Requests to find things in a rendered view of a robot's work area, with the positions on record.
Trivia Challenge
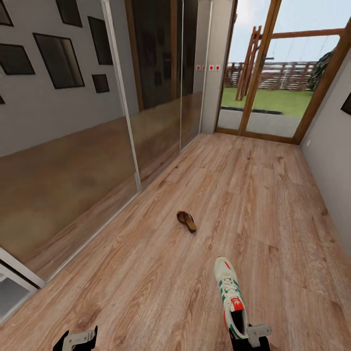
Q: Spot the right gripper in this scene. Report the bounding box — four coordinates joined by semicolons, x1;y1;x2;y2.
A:
229;328;270;351

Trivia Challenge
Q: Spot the gym shoe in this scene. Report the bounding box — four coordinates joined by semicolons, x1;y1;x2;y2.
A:
214;256;249;340

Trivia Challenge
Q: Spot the sandal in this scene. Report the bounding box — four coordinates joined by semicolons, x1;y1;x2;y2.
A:
176;210;196;234

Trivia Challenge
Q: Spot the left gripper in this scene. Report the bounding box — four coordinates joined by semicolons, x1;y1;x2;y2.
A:
53;326;98;351

